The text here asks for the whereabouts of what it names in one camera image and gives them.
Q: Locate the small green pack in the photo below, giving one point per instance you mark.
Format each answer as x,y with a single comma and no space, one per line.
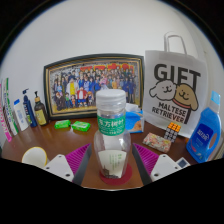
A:
81,126
62,124

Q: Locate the amber pump bottle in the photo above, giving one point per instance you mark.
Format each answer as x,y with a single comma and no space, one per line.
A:
40,115

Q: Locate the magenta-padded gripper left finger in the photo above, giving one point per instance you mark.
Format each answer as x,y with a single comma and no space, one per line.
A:
60,166

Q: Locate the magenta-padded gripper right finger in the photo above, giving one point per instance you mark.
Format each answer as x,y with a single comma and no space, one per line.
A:
163,166

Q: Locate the framed group picture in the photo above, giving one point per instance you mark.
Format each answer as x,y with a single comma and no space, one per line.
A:
80,85

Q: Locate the flat floral patterned pouch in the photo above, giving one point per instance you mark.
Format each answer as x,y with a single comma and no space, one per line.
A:
156,142

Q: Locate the white paper gift bag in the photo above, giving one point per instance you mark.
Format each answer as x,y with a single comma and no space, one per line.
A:
173,93

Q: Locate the clear green-labelled drink bottle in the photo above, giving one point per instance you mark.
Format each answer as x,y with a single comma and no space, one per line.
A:
112,143

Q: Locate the blue tissue pack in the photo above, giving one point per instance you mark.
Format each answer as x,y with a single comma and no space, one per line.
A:
136,121

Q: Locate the flat round red coaster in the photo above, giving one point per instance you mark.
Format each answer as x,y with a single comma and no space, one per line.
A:
126,179

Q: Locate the white bottle with blue cap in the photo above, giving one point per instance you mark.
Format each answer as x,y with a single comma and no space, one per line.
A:
21,116

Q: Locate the blue detergent bottle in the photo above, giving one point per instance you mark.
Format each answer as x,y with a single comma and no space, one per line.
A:
203,136

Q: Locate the puzzle cube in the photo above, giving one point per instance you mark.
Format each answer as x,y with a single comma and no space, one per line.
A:
172,132

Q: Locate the dark blue pump bottle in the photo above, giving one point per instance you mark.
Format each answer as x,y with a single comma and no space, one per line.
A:
30,111

